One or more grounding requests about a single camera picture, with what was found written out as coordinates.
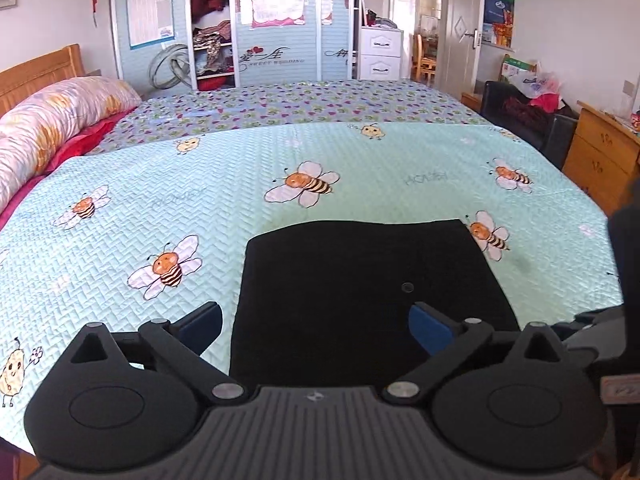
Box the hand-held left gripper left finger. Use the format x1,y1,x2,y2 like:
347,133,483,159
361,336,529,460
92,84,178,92
70,301,248,406

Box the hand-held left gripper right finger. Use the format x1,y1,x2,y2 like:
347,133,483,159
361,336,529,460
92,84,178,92
382,301,563,406

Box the plain black pants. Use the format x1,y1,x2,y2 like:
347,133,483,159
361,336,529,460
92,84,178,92
230,219,521,391

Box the pile of patterned clothes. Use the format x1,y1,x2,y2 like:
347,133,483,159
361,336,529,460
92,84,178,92
192,20,236,81

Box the wooden dresser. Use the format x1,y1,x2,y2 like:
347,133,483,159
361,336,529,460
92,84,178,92
562,100,640,218

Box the mint bee-print quilted bedspread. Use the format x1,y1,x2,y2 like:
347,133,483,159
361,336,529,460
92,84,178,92
0,122,626,456

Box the pile of plastic bags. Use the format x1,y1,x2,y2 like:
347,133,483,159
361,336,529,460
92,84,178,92
500,55,568,116

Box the black chair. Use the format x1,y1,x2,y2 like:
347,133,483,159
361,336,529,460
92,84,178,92
480,80,581,171

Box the red blanket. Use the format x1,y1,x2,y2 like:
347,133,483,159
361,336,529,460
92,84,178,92
0,107,141,231

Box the purple floral bed sheet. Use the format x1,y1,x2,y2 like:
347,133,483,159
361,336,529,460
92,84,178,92
95,79,493,153

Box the floral rolled duvet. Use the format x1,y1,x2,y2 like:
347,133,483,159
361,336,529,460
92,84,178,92
0,77,143,213

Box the wooden chair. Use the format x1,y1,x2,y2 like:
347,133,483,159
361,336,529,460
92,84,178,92
412,32,440,85

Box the white drawer cabinet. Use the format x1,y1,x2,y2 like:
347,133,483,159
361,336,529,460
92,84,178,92
359,27,403,81

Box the white door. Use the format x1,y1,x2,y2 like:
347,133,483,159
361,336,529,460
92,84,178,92
442,0,488,96

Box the light blue sliding-door wardrobe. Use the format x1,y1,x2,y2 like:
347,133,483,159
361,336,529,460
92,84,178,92
109,0,361,98

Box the wooden headboard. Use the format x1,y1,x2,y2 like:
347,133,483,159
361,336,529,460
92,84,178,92
0,44,83,118

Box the blue framed chart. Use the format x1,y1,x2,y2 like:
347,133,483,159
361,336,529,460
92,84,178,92
125,0,177,51

